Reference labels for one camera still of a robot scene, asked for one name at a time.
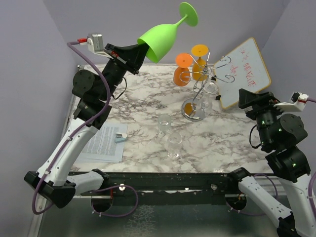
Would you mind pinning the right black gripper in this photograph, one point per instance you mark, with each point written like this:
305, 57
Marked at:
258, 101

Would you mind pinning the chrome wine glass rack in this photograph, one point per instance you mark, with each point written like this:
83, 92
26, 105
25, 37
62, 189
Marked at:
189, 108

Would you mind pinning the clear wine glass front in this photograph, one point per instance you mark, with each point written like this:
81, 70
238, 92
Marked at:
174, 145

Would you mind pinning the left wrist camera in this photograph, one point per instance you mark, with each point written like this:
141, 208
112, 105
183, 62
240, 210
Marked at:
94, 42

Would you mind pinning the orange plastic wine glass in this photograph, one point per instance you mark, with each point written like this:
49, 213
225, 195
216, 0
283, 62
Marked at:
182, 73

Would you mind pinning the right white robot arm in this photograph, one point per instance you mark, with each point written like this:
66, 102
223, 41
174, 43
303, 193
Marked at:
280, 130

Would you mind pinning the small blue white stapler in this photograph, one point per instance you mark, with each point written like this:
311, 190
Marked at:
120, 137

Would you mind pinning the yellow plastic wine glass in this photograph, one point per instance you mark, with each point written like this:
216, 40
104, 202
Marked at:
199, 51

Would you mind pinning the printed paper sheets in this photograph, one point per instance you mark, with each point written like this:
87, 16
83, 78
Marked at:
102, 147

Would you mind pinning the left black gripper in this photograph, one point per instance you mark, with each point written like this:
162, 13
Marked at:
131, 57

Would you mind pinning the whiteboard with yellow frame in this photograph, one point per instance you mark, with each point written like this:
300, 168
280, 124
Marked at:
244, 68

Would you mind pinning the clear wine glass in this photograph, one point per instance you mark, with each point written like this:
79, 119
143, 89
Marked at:
209, 90
174, 145
164, 125

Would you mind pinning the aluminium frame rails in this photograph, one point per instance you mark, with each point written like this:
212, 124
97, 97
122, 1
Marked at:
51, 179

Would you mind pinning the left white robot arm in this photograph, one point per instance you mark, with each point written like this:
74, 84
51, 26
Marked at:
93, 180

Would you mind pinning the green plastic wine glass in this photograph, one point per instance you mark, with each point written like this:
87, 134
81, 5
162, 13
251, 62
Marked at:
161, 38

